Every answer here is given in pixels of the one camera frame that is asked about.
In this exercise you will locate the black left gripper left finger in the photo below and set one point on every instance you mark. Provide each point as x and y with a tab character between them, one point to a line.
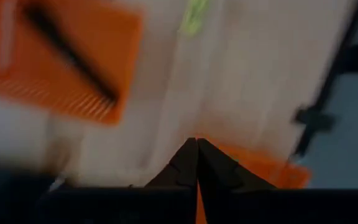
182	168

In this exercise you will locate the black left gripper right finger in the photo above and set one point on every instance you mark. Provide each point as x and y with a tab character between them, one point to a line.
219	171

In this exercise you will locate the green eraser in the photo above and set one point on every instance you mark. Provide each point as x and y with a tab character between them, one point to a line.
194	18

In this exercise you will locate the black pen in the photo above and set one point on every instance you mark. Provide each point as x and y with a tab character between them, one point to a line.
70	53

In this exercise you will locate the orange plastic mesh bin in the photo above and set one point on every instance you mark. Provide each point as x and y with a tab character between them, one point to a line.
278	174
104	37

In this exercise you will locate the black frame clamp lever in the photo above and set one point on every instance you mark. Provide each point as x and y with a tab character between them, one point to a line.
314	119

